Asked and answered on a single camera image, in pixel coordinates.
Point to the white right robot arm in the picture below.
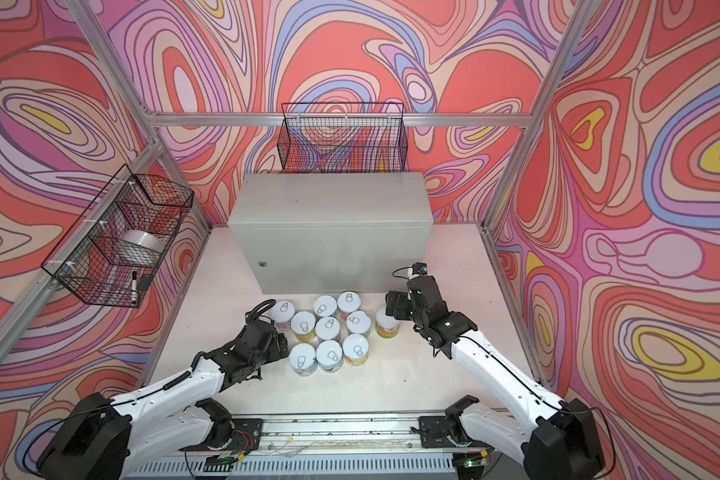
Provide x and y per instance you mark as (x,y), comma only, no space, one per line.
(550,437)

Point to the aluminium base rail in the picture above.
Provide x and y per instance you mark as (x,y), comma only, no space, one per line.
(324,446)

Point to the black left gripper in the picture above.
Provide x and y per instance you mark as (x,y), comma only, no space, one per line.
(276,353)

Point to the black wire basket left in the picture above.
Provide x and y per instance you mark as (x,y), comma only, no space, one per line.
(132,222)

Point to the orange label can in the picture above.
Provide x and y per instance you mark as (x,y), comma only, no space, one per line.
(347,303)

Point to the yellow label can front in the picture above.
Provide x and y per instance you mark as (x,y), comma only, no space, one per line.
(356,349)

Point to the yellow green label can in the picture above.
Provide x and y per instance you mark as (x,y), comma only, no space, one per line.
(386,326)

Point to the blue label can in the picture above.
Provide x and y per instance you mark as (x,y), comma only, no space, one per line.
(325,306)

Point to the pink label can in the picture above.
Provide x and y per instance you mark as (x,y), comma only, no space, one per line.
(282,314)
(327,329)

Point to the black wire basket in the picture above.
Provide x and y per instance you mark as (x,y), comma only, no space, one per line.
(343,137)
(132,222)

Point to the black marker pen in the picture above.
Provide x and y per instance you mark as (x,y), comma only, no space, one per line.
(134,290)

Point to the brown label can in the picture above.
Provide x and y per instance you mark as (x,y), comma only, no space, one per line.
(329,356)
(302,359)

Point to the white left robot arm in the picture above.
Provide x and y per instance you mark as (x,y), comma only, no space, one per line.
(109,438)

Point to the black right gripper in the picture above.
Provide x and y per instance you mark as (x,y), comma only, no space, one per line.
(402,299)

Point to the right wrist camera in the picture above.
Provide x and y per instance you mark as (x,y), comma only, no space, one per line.
(417,269)

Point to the black wire basket back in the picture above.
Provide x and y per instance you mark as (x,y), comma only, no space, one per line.
(343,137)

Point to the grey metal cabinet box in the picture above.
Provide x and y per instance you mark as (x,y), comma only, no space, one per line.
(330,233)

